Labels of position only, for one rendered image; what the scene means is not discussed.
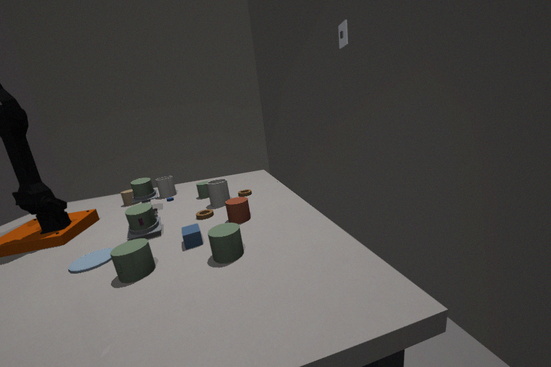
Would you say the reddish-brown cylinder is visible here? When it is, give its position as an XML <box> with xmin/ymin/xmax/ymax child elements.
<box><xmin>226</xmin><ymin>197</ymin><xmax>251</xmax><ymax>224</ymax></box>

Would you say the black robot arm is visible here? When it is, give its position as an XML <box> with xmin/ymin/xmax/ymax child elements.
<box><xmin>0</xmin><ymin>84</ymin><xmax>72</xmax><ymax>234</ymax></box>

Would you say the blue cube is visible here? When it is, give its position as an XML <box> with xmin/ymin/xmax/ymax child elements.
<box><xmin>182</xmin><ymin>223</ymin><xmax>203</xmax><ymax>249</ymax></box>

